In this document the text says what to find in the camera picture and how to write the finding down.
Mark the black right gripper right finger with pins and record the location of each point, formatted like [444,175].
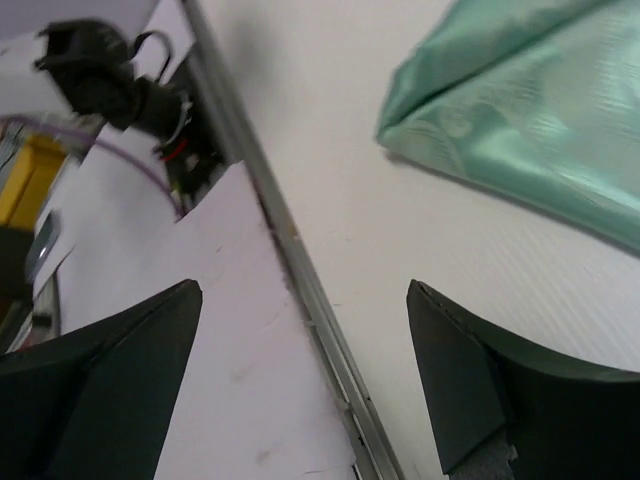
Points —
[504,407]

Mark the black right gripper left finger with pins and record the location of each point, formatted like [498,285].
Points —
[96,403]

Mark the green satin cloth napkin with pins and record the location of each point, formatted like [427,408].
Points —
[535,100]

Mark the aluminium table edge rail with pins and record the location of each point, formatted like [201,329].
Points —
[375,458]

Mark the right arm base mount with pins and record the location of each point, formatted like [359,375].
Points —
[91,62]

